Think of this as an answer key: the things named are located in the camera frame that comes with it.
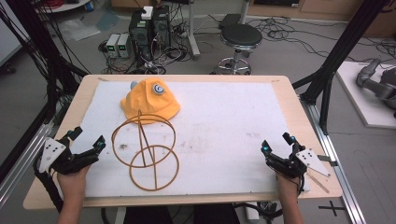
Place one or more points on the person's right hand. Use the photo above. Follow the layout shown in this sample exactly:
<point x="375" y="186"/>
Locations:
<point x="288" y="188"/>

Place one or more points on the person's dark trousers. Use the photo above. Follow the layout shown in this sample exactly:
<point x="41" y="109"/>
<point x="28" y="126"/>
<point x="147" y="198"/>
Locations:
<point x="174" y="214"/>

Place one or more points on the white round table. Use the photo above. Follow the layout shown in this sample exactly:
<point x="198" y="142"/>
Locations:
<point x="62" y="4"/>

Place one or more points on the grey power supply unit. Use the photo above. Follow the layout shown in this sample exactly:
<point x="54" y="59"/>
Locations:
<point x="112" y="45"/>
<point x="123" y="45"/>

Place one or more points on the light wooden table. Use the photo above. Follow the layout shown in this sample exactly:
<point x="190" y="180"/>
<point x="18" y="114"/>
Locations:
<point x="288" y="102"/>

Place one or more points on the white board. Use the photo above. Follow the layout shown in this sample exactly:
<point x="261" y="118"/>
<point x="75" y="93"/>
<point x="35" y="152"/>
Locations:
<point x="358" y="102"/>

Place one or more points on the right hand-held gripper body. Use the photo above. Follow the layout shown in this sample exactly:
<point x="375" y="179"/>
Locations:
<point x="289" y="166"/>

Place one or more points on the black computer tower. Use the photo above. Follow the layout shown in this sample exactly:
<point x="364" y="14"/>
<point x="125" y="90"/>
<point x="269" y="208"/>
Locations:
<point x="140" y="37"/>
<point x="161" y="26"/>

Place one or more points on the black round stool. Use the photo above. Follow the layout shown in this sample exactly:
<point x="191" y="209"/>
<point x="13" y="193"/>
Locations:
<point x="241" y="35"/>

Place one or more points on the black metal frame post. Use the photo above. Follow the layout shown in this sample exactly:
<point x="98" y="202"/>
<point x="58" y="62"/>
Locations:
<point x="34" y="40"/>
<point x="345" y="46"/>

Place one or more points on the clear plastic sheet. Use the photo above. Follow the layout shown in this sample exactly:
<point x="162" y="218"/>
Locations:
<point x="79" y="29"/>

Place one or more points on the wooden cabinet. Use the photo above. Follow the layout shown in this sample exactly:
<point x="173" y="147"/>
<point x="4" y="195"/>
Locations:
<point x="336" y="9"/>

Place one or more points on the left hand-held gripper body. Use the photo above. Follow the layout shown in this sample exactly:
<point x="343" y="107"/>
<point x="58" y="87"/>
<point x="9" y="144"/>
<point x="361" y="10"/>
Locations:
<point x="62" y="161"/>

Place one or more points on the yellow hat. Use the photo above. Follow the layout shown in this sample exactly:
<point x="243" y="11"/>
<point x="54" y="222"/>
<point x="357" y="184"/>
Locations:
<point x="149" y="104"/>

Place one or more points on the black stand base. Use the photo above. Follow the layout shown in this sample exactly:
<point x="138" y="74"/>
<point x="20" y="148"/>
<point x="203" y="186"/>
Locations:
<point x="232" y="20"/>

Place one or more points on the aluminium rail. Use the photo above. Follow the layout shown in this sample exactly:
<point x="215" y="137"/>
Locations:
<point x="21" y="161"/>
<point x="336" y="168"/>

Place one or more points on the person's left hand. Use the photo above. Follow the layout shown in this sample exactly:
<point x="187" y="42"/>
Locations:
<point x="73" y="185"/>

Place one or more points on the white table mat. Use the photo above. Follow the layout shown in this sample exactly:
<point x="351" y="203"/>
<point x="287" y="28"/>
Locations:
<point x="218" y="124"/>

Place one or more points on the grey desk leg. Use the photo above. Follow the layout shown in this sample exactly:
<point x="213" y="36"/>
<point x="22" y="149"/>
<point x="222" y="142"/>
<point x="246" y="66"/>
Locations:
<point x="193" y="37"/>

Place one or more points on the thin wooden stick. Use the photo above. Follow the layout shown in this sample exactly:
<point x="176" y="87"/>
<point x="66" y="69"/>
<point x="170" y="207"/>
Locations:
<point x="317" y="182"/>

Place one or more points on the white power strip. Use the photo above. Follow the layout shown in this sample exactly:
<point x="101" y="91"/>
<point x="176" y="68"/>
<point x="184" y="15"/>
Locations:
<point x="251" y="211"/>

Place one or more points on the white box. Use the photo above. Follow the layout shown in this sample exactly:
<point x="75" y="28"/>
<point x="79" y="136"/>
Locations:
<point x="147" y="12"/>

